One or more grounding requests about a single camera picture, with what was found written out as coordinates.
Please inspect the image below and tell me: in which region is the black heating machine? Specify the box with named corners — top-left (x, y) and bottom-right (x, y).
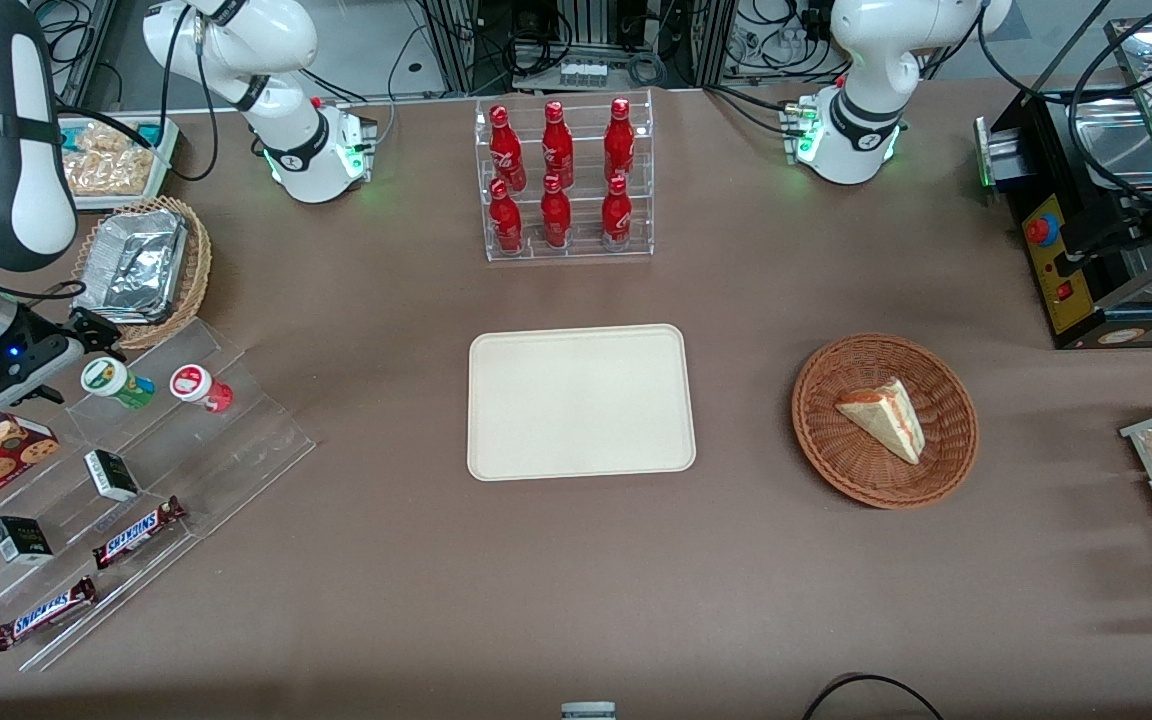
top-left (974, 15), bottom-right (1152, 351)

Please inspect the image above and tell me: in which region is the light wicker basket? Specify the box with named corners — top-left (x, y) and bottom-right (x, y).
top-left (73, 196), bottom-right (213, 350)

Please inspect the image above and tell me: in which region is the green gum container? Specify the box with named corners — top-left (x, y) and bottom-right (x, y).
top-left (81, 357), bottom-right (155, 411)

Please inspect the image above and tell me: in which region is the clear cracker bag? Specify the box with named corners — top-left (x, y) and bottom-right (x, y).
top-left (61, 121), bottom-right (139, 153)
top-left (64, 148), bottom-right (155, 197)

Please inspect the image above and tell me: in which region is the clear acrylic stepped stand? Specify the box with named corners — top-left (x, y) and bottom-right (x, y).
top-left (0, 318), bottom-right (318, 673)

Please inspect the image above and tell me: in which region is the beige plastic tray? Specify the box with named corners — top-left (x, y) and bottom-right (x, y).
top-left (467, 323), bottom-right (697, 483)

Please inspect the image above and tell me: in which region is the brown wicker basket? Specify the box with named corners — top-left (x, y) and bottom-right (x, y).
top-left (791, 333), bottom-right (980, 511)

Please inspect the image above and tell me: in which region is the clear acrylic bottle rack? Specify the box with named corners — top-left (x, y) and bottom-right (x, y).
top-left (474, 88), bottom-right (655, 263)

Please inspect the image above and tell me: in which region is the small black box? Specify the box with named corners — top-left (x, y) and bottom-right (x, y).
top-left (0, 516), bottom-right (54, 565)
top-left (84, 449), bottom-right (141, 502)

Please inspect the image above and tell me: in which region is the triangle sandwich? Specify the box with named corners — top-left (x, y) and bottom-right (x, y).
top-left (834, 377), bottom-right (927, 466)

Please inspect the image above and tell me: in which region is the silver foil tray stack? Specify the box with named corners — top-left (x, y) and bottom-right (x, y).
top-left (71, 209), bottom-right (189, 327)

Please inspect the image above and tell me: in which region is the black cable loop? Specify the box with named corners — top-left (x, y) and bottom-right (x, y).
top-left (800, 673), bottom-right (947, 720)

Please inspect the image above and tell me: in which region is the snickers bar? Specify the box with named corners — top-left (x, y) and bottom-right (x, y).
top-left (0, 576), bottom-right (98, 652)
top-left (92, 497), bottom-right (187, 571)

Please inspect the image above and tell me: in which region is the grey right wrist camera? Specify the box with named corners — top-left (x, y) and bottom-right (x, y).
top-left (0, 340), bottom-right (87, 414)

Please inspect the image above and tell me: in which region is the red gum container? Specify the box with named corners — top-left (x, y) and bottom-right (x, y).
top-left (169, 364), bottom-right (234, 414)

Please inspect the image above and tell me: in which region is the red cola bottle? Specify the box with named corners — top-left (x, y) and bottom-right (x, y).
top-left (604, 97), bottom-right (636, 186)
top-left (489, 105), bottom-right (527, 191)
top-left (601, 175), bottom-right (633, 251)
top-left (542, 100), bottom-right (575, 189)
top-left (540, 175), bottom-right (573, 249)
top-left (489, 179), bottom-right (524, 254)

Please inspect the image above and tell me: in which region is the white snack bin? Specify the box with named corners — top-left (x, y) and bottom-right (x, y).
top-left (56, 115), bottom-right (181, 213)

